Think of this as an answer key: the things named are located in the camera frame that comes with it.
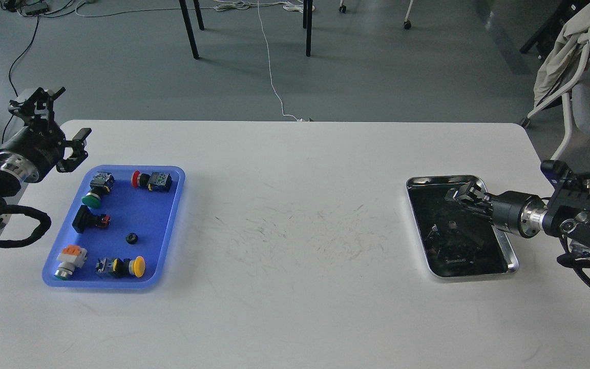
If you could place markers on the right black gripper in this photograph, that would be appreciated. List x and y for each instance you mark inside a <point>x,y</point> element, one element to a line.
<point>30,154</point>

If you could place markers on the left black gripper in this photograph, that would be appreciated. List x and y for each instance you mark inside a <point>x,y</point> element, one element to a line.
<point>512,212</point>

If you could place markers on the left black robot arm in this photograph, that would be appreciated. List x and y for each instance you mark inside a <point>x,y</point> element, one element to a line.
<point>565,215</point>

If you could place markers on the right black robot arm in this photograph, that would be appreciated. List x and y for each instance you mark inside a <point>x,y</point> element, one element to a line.
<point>10,186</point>

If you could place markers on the silver metal tray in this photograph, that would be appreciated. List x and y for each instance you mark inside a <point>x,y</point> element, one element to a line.
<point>458,245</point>

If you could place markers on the blue plastic tray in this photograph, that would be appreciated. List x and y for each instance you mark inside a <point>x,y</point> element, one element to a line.
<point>149,214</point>

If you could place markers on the orange grey push button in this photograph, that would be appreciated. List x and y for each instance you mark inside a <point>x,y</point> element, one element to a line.
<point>70,258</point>

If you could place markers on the black table leg left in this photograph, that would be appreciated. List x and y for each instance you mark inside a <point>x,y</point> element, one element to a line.
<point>188,24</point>

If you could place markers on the black table leg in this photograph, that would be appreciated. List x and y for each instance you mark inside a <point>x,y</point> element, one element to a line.
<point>188,24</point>
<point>308,25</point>

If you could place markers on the beige jacket on chair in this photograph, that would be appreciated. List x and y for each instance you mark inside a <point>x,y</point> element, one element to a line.
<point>565,47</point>

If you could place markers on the black table leg right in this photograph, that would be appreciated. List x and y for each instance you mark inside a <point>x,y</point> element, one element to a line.
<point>308,25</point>

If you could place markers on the green push button switch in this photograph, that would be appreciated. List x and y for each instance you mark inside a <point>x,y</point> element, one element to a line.
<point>100,185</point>

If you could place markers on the black selector switch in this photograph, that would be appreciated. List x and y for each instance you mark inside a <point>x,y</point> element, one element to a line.
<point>85,219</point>

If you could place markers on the red push button switch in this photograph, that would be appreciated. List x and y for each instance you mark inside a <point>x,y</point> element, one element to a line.
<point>155,182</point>

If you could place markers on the yellow push button switch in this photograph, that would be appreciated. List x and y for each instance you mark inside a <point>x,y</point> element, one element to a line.
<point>119,268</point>

